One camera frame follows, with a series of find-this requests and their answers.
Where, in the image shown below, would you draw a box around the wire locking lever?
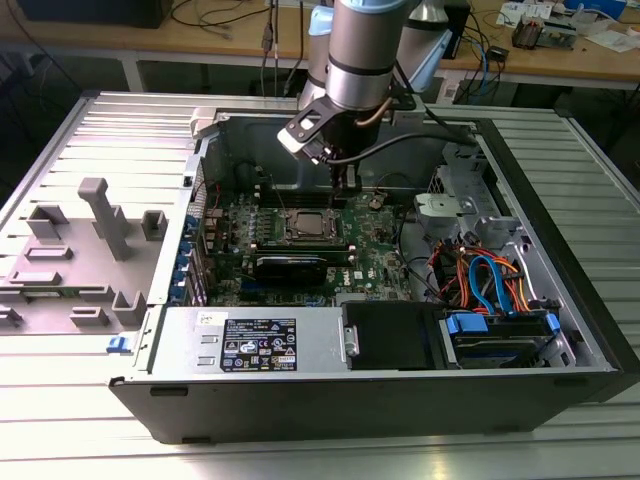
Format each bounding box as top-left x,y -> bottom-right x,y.
268,172 -> 290,215

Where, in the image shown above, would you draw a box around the hard disk in blue carrier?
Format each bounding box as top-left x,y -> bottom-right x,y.
442,309 -> 561,370

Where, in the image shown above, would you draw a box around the silver power supply unit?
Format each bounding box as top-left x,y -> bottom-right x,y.
148,305 -> 347,377

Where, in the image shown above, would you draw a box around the black RAM slot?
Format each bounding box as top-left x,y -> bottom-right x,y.
254,241 -> 351,253
258,185 -> 334,207

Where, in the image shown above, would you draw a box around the black PC case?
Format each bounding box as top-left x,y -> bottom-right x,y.
108,107 -> 640,446

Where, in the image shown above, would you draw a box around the grey electronic device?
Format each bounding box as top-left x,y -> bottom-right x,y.
542,14 -> 587,51

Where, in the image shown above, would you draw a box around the green motherboard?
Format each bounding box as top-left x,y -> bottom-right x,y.
202,192 -> 416,307

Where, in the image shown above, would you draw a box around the brown curved hose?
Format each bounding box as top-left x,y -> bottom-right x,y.
354,97 -> 394,129

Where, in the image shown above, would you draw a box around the copper coil part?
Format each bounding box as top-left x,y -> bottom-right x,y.
512,13 -> 545,50

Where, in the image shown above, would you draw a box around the blue flat wire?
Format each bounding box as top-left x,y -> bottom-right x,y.
468,254 -> 516,316

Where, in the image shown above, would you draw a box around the black desktop tower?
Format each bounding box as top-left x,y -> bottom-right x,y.
442,0 -> 474,61

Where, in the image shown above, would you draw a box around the silver CPU plate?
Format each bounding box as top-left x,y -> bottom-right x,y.
298,213 -> 327,237

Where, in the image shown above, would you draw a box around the large black box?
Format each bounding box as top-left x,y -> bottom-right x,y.
19,0 -> 174,29

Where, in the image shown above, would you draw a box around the white paper sheets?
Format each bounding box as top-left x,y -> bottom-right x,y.
584,28 -> 640,54

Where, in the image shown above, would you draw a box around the wooden desk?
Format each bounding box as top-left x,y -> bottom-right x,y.
0,0 -> 640,94

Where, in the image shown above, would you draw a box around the grey parts rack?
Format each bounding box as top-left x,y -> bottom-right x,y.
0,177 -> 169,337

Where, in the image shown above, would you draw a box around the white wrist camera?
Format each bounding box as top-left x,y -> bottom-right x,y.
277,97 -> 334,165

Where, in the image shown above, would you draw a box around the silver metal drive cage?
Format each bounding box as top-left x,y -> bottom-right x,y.
412,139 -> 526,251

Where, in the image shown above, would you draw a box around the black graphics card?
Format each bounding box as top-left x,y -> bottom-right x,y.
252,254 -> 329,288

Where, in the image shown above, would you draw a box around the metal socket cover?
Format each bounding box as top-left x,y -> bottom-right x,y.
283,208 -> 344,245

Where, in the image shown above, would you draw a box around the white printed leaflet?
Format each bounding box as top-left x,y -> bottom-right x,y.
497,0 -> 554,29

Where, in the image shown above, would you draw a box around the black camera cable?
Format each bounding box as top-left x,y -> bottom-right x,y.
324,107 -> 479,166

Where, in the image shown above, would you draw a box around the blue slot retainer clips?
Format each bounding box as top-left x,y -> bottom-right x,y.
168,214 -> 197,307

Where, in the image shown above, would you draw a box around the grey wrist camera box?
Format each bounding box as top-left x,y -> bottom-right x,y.
391,94 -> 427,126

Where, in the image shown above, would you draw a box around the orange red wire bundle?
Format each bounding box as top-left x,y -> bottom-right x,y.
432,239 -> 540,314

